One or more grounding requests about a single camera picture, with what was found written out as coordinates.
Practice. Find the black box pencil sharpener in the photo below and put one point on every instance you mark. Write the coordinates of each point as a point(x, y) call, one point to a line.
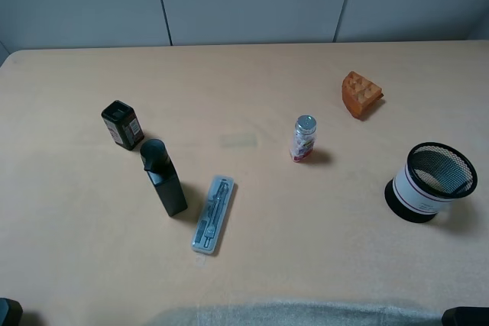
point(123, 124)

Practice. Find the small clear bottle silver cap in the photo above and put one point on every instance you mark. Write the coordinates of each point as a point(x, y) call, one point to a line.
point(304, 137)

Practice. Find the clear compass case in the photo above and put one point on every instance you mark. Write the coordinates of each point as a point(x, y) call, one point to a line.
point(206, 237)

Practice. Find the black mesh pen holder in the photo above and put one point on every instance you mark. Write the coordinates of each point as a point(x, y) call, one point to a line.
point(433, 176)

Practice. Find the tall black pump bottle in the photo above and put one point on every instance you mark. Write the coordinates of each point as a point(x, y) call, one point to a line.
point(163, 176)

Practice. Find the black left robot part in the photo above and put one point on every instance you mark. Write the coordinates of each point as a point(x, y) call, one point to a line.
point(10, 312)

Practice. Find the grey cloth at front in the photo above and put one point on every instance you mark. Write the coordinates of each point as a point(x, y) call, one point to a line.
point(299, 312)

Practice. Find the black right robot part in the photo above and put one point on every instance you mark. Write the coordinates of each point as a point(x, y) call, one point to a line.
point(466, 316)

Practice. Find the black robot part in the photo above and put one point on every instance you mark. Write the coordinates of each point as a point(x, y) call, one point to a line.
point(10, 312)
point(466, 316)

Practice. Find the orange wedge-shaped block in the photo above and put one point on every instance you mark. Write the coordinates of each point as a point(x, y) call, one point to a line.
point(359, 94)

